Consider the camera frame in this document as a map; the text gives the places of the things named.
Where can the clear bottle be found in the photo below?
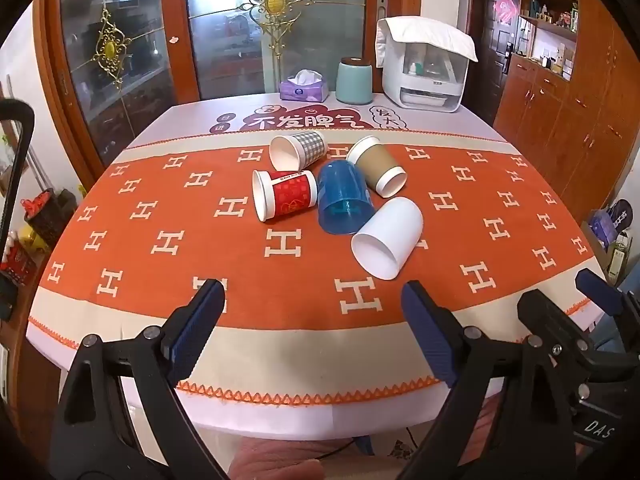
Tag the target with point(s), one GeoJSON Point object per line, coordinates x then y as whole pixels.
{"type": "Point", "coordinates": [620, 260]}

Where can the red paper cup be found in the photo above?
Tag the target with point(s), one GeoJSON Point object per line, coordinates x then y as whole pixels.
{"type": "Point", "coordinates": [295, 195]}

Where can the blue plastic cup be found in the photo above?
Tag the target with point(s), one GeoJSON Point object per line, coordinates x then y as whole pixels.
{"type": "Point", "coordinates": [342, 195]}

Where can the blue box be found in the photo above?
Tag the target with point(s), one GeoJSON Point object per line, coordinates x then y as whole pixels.
{"type": "Point", "coordinates": [607, 225]}

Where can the brown sleeved paper cup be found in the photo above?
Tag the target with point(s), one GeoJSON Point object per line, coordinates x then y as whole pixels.
{"type": "Point", "coordinates": [375, 165]}

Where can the white folded cloth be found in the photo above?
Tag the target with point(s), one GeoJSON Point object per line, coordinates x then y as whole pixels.
{"type": "Point", "coordinates": [425, 32]}

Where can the purple tissue box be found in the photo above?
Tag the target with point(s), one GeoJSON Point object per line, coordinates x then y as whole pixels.
{"type": "Point", "coordinates": [302, 89]}

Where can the wooden cabinet with shelves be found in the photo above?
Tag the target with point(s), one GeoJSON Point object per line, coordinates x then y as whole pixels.
{"type": "Point", "coordinates": [565, 110]}

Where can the teal canister with brown lid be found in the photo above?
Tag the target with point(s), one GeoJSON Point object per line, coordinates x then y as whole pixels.
{"type": "Point", "coordinates": [354, 82]}

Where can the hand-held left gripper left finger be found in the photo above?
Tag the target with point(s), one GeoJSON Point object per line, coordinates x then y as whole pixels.
{"type": "Point", "coordinates": [200, 327]}

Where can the orange patterned tablecloth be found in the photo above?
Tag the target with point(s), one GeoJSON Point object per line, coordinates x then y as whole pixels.
{"type": "Point", "coordinates": [150, 200]}

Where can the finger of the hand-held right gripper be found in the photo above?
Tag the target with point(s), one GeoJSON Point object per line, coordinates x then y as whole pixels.
{"type": "Point", "coordinates": [600, 290]}
{"type": "Point", "coordinates": [555, 320]}

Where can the glass door with gold ornament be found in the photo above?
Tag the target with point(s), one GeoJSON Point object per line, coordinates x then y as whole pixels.
{"type": "Point", "coordinates": [280, 35]}
{"type": "Point", "coordinates": [125, 60]}

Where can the pink door decoration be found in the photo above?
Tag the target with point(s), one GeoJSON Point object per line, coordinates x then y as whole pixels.
{"type": "Point", "coordinates": [505, 9]}

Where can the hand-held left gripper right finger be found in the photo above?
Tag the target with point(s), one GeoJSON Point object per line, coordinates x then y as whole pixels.
{"type": "Point", "coordinates": [430, 330]}

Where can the checkered paper cup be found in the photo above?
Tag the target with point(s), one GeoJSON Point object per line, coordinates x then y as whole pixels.
{"type": "Point", "coordinates": [307, 147]}

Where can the black basket with red items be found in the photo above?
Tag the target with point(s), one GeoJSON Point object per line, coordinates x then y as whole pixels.
{"type": "Point", "coordinates": [47, 215]}

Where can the white paper cup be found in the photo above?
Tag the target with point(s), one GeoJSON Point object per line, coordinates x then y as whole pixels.
{"type": "Point", "coordinates": [390, 235]}

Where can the dark entry door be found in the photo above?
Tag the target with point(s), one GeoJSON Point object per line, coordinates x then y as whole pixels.
{"type": "Point", "coordinates": [492, 60]}

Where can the white countertop appliance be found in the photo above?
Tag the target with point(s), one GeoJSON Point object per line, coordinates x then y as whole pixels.
{"type": "Point", "coordinates": [425, 80]}

